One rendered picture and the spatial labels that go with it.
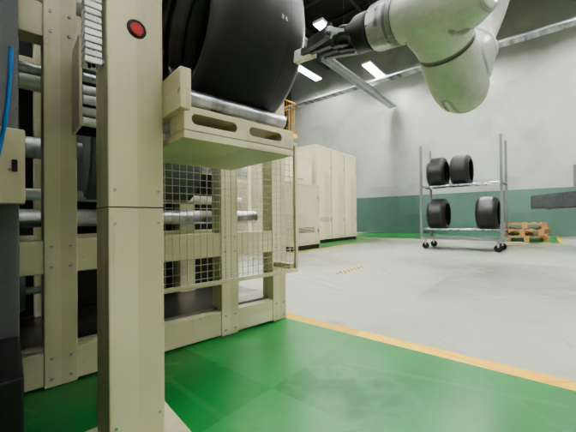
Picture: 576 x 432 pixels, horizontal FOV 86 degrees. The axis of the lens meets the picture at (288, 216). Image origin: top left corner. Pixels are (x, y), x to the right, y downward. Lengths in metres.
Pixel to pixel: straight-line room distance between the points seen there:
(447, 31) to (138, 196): 0.73
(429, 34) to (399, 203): 11.94
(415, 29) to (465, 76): 0.14
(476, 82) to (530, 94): 11.60
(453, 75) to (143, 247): 0.78
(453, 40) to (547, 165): 11.26
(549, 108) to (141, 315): 11.96
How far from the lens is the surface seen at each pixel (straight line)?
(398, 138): 12.89
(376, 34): 0.71
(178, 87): 0.83
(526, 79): 12.50
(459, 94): 0.75
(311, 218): 5.99
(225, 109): 0.91
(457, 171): 6.28
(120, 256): 0.84
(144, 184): 0.86
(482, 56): 0.76
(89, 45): 0.93
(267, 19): 0.95
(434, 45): 0.69
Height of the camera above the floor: 0.59
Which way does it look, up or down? level
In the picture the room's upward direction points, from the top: 1 degrees counter-clockwise
